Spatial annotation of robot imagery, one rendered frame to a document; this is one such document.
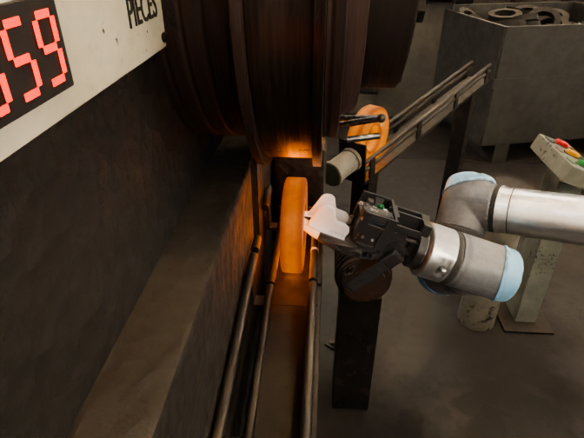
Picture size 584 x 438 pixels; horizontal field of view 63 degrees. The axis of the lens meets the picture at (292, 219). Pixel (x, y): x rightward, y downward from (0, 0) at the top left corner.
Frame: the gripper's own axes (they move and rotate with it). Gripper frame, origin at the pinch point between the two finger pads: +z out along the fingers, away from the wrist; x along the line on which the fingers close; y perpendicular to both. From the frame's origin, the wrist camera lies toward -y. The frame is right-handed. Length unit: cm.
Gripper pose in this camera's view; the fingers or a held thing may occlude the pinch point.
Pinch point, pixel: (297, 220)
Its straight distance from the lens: 76.0
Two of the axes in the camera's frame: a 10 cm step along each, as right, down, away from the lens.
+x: -0.7, 5.2, -8.5
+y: 3.1, -8.0, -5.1
